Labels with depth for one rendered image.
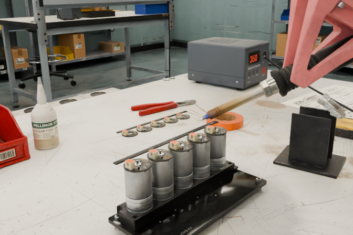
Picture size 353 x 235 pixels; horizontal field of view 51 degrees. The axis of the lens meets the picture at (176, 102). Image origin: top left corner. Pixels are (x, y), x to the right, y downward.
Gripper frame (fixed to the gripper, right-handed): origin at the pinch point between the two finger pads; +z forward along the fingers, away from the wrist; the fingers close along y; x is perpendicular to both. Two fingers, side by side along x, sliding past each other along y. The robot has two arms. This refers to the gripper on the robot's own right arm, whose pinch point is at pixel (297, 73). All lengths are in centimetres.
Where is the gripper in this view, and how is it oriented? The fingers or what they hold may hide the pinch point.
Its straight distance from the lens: 33.8
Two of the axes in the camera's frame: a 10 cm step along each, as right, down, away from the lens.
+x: 8.8, 4.5, 1.6
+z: -4.8, 8.5, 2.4
